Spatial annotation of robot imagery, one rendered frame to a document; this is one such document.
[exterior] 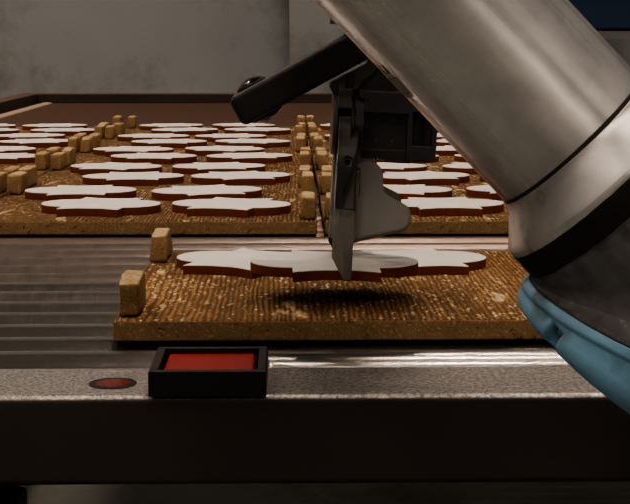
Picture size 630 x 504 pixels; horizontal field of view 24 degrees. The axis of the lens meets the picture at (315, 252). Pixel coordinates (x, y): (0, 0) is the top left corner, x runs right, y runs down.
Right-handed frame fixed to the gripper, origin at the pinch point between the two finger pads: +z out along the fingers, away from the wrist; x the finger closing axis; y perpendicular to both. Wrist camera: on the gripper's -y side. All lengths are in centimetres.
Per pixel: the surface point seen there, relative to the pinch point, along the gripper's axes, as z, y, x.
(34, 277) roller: 6.3, -27.6, 21.4
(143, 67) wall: 0, -67, 530
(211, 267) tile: 2.9, -10.4, 11.6
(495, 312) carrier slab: 2.4, 12.1, -6.8
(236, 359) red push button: 4.1, -7.1, -19.6
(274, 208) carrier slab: 3, -5, 55
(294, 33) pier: -18, -2, 498
